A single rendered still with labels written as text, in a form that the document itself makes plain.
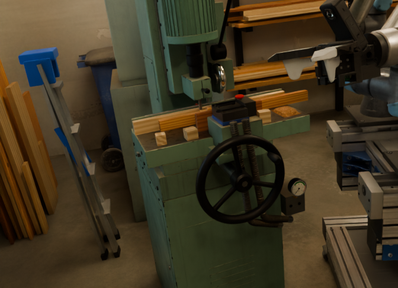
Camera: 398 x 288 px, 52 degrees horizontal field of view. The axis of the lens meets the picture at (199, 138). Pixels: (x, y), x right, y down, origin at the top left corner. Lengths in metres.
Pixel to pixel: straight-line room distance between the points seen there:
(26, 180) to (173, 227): 1.42
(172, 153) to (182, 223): 0.27
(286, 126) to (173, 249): 0.59
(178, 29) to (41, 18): 2.56
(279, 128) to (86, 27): 2.62
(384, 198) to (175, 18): 0.83
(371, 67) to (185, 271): 1.01
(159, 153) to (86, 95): 2.61
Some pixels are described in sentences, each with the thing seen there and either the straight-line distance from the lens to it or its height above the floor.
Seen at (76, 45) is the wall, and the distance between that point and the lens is 3.82.
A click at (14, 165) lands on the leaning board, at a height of 0.49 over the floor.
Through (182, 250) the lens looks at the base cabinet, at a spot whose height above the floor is 0.50.
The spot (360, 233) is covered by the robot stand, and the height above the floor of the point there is 0.21.
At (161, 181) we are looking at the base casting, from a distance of 1.37.
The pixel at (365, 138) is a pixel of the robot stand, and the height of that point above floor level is 0.73.
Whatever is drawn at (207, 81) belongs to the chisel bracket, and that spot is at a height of 1.06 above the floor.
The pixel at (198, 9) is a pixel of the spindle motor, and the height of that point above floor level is 1.30.
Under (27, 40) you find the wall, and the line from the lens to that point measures 3.88.
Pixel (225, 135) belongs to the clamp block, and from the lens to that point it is 1.27.
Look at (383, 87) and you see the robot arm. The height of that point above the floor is 1.12.
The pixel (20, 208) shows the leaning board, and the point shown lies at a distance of 2.75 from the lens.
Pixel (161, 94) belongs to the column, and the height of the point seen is 0.99.
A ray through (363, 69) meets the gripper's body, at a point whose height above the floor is 1.19.
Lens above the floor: 1.38
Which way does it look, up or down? 21 degrees down
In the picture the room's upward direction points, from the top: 7 degrees counter-clockwise
